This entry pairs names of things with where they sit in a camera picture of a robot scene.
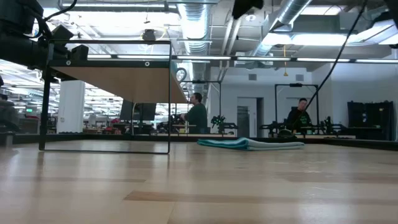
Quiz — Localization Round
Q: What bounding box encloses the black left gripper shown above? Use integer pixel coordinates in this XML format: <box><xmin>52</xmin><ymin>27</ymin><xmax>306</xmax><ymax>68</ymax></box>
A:
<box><xmin>36</xmin><ymin>24</ymin><xmax>90</xmax><ymax>68</ymax></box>

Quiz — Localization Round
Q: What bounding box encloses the white pillar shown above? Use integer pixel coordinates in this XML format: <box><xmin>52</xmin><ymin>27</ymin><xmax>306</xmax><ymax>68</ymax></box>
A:
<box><xmin>57</xmin><ymin>80</ymin><xmax>86</xmax><ymax>134</ymax></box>

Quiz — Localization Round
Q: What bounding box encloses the long ceiling light strip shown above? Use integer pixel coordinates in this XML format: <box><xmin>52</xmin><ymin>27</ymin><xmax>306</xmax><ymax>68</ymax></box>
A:
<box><xmin>86</xmin><ymin>54</ymin><xmax>398</xmax><ymax>63</ymax></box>

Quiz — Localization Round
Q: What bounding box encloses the black ceiling device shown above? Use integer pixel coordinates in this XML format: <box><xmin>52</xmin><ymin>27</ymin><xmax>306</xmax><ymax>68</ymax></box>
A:
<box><xmin>142</xmin><ymin>28</ymin><xmax>157</xmax><ymax>42</ymax></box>

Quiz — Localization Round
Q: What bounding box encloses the black computer monitor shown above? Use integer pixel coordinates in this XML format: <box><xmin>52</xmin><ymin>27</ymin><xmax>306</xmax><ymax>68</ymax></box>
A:
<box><xmin>134</xmin><ymin>103</ymin><xmax>157</xmax><ymax>121</ymax></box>
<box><xmin>119</xmin><ymin>99</ymin><xmax>136</xmax><ymax>121</ymax></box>

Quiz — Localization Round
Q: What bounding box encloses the grey door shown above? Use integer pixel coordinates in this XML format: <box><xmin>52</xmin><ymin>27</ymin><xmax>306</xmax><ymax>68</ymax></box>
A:
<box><xmin>236</xmin><ymin>105</ymin><xmax>258</xmax><ymax>138</ymax></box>

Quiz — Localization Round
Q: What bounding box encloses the person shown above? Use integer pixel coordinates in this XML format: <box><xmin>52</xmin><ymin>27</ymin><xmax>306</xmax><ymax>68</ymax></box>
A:
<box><xmin>285</xmin><ymin>97</ymin><xmax>312</xmax><ymax>131</ymax></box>
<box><xmin>180</xmin><ymin>92</ymin><xmax>208</xmax><ymax>134</ymax></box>

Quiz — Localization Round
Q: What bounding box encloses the blue folded cloth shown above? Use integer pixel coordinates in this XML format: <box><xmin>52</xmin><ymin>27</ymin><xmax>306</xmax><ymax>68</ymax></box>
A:
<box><xmin>197</xmin><ymin>137</ymin><xmax>305</xmax><ymax>152</ymax></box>

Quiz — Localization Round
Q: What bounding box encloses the black screen panel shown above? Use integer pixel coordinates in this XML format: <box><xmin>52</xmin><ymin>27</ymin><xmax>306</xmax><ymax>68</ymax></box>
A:
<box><xmin>347</xmin><ymin>100</ymin><xmax>395</xmax><ymax>141</ymax></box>

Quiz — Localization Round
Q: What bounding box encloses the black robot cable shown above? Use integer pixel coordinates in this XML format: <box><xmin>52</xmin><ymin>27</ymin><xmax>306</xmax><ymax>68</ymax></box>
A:
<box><xmin>290</xmin><ymin>0</ymin><xmax>369</xmax><ymax>133</ymax></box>
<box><xmin>42</xmin><ymin>0</ymin><xmax>78</xmax><ymax>21</ymax></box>

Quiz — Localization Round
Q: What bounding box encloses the smooth silver ceiling duct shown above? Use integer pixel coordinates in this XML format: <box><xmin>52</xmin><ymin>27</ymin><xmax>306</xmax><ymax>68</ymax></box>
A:
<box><xmin>251</xmin><ymin>0</ymin><xmax>313</xmax><ymax>57</ymax></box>

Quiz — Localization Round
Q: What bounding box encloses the corrugated silver ceiling duct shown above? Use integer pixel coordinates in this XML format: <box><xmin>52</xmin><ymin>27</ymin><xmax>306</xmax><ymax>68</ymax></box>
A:
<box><xmin>177</xmin><ymin>0</ymin><xmax>210</xmax><ymax>94</ymax></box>

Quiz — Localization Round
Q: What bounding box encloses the wooden shelf with black frame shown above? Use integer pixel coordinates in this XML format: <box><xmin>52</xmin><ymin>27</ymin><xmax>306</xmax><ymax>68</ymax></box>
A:
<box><xmin>38</xmin><ymin>39</ymin><xmax>189</xmax><ymax>155</ymax></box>

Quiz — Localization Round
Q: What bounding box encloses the yellow hanging cord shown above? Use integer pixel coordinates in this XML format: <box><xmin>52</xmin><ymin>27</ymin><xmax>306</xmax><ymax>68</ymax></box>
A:
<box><xmin>282</xmin><ymin>45</ymin><xmax>289</xmax><ymax>77</ymax></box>

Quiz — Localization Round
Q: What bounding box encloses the distant black stand frame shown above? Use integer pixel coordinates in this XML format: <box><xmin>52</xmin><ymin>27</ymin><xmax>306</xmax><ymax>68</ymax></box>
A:
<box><xmin>274</xmin><ymin>83</ymin><xmax>320</xmax><ymax>138</ymax></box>
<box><xmin>178</xmin><ymin>80</ymin><xmax>223</xmax><ymax>138</ymax></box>

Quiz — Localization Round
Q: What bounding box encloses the black table frame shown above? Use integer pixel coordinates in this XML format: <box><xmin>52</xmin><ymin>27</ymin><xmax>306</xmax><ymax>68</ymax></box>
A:
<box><xmin>0</xmin><ymin>133</ymin><xmax>398</xmax><ymax>152</ymax></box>

